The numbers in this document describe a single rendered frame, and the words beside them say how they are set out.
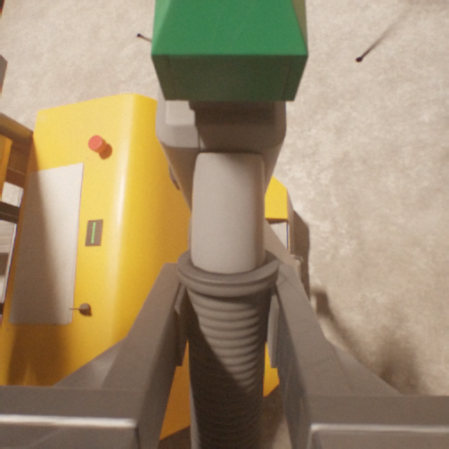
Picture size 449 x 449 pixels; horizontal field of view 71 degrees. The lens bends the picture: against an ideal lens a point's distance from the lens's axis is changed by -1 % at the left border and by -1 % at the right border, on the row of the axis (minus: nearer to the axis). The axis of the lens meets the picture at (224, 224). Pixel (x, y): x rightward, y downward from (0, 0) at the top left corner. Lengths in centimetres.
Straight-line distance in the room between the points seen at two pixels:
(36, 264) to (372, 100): 154
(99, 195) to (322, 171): 109
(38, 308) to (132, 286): 22
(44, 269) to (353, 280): 115
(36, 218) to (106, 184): 20
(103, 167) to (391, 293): 119
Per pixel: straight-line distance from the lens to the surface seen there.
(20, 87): 289
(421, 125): 173
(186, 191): 16
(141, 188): 77
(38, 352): 84
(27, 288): 88
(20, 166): 105
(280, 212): 120
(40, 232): 88
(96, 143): 81
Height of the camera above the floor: 148
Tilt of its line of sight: 68 degrees down
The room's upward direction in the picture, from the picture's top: 52 degrees counter-clockwise
